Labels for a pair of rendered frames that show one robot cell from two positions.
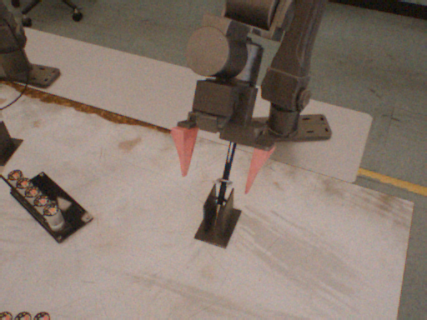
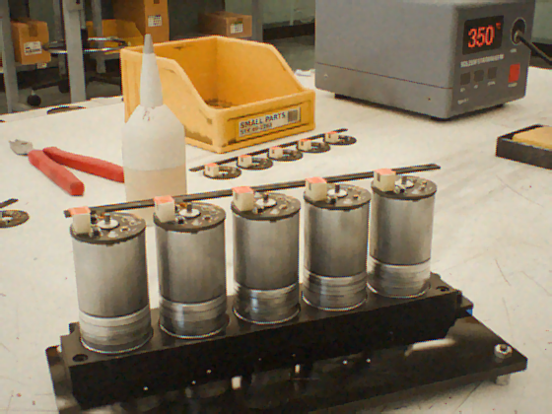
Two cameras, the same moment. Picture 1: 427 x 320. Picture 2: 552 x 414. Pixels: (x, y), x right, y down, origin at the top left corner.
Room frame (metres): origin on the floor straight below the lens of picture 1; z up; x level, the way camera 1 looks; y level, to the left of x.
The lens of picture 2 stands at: (0.57, 0.07, 0.91)
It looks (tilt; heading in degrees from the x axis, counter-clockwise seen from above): 21 degrees down; 116
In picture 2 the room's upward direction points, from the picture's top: straight up
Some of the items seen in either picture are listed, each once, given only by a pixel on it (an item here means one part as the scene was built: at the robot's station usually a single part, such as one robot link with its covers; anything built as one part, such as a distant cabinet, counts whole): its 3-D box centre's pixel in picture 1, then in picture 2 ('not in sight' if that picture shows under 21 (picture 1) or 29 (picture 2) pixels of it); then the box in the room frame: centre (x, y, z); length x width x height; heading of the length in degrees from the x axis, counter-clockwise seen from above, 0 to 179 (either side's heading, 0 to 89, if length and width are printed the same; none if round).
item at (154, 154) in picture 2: not in sight; (153, 128); (0.33, 0.41, 0.80); 0.03 x 0.03 x 0.10
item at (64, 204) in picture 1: (51, 206); (284, 366); (0.46, 0.29, 0.76); 0.16 x 0.07 x 0.01; 48
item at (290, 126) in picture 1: (283, 116); not in sight; (0.67, -0.14, 0.79); 0.20 x 0.07 x 0.08; 95
